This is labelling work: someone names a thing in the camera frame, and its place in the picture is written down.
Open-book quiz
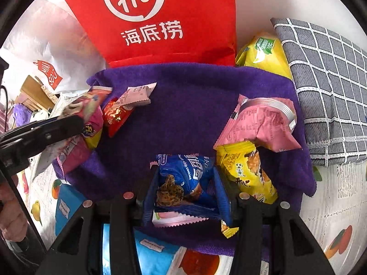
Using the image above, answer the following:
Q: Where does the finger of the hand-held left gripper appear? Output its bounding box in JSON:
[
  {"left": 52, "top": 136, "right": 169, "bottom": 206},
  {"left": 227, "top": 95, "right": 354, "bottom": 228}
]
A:
[{"left": 17, "top": 115, "right": 86, "bottom": 152}]

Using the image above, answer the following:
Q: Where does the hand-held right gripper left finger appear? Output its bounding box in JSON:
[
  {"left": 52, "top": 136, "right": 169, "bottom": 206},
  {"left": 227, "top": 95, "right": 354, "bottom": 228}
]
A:
[{"left": 36, "top": 175, "right": 162, "bottom": 275}]

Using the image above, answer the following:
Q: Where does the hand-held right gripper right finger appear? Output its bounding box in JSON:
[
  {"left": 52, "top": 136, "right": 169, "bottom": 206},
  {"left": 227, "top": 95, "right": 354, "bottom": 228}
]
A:
[{"left": 212, "top": 172, "right": 336, "bottom": 275}]

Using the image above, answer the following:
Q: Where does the small pink candy packet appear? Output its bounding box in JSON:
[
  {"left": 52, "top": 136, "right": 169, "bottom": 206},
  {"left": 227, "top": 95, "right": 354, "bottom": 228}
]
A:
[{"left": 152, "top": 209, "right": 211, "bottom": 228}]

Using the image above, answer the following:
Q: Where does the magenta snack packet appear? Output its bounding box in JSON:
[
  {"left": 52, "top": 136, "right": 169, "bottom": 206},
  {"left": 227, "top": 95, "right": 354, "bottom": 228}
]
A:
[{"left": 53, "top": 106, "right": 104, "bottom": 178}]

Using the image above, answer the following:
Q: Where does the small yellow snack packet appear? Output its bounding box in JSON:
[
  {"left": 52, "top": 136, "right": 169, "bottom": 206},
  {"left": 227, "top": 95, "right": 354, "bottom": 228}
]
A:
[{"left": 215, "top": 142, "right": 278, "bottom": 204}]

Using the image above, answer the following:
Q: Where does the pink bear snack packet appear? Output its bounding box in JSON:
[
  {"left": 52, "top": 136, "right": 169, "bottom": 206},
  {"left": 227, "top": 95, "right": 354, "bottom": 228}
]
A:
[{"left": 64, "top": 86, "right": 113, "bottom": 121}]

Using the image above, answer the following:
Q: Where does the blue cookie packet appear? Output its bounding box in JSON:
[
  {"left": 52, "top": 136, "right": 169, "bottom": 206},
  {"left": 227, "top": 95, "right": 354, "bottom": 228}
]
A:
[{"left": 155, "top": 153, "right": 220, "bottom": 209}]

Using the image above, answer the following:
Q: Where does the pale pink wafer packet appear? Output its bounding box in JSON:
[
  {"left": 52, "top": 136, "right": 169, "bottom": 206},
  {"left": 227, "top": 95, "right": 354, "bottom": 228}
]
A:
[{"left": 116, "top": 82, "right": 158, "bottom": 106}]

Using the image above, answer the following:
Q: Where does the person's left hand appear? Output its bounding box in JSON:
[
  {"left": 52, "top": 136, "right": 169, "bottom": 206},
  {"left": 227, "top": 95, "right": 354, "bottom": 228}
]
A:
[{"left": 0, "top": 175, "right": 29, "bottom": 242}]

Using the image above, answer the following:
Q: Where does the purple fuzzy cloth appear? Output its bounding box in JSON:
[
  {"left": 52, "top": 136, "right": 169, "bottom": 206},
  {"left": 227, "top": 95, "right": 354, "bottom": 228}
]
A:
[{"left": 11, "top": 103, "right": 35, "bottom": 127}]

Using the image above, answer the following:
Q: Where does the blue tissue pack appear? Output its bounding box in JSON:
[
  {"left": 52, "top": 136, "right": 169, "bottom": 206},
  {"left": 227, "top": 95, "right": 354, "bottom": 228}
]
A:
[{"left": 54, "top": 183, "right": 184, "bottom": 275}]

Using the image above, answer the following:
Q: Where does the red candy packet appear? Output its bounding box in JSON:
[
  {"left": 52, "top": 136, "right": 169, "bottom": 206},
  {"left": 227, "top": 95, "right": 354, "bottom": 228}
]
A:
[{"left": 103, "top": 97, "right": 135, "bottom": 138}]

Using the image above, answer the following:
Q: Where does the white plastic shopping bag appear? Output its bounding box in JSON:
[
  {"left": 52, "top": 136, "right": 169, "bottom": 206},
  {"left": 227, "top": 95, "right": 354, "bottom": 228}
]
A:
[{"left": 0, "top": 0, "right": 106, "bottom": 95}]

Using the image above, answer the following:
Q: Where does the purple towel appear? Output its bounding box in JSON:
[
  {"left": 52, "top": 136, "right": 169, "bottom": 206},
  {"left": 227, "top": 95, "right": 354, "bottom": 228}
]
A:
[{"left": 53, "top": 63, "right": 317, "bottom": 257}]

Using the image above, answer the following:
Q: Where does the fruit print lace tablecloth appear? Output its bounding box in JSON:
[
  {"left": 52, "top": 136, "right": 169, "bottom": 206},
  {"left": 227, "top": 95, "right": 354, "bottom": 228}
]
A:
[{"left": 26, "top": 160, "right": 367, "bottom": 275}]

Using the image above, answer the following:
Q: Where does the grey checked folded cloth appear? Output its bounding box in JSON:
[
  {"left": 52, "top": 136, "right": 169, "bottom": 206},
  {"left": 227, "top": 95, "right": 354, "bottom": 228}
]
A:
[{"left": 271, "top": 17, "right": 367, "bottom": 167}]

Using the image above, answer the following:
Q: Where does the large yellow snack packet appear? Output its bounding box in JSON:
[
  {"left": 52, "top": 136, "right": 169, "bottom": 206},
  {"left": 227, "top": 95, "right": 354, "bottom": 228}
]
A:
[{"left": 235, "top": 33, "right": 293, "bottom": 79}]

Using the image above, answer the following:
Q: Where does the red paper bag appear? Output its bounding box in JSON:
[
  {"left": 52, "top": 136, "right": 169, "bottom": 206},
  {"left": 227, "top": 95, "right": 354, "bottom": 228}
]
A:
[{"left": 54, "top": 0, "right": 237, "bottom": 69}]

